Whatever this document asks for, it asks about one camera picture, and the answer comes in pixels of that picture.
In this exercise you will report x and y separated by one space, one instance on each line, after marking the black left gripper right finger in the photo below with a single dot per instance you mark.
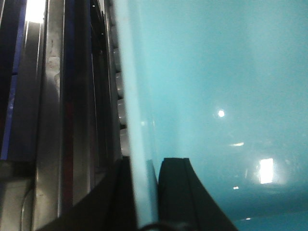
182 198

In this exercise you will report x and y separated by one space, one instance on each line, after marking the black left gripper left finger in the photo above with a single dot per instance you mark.
109 206

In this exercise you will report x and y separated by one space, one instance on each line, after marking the light blue plastic bin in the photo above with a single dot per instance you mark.
225 84

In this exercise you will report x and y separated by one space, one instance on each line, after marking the grey roller track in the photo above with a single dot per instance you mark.
118 108

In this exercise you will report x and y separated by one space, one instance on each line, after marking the steel shelf frame upright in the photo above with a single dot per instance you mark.
55 110

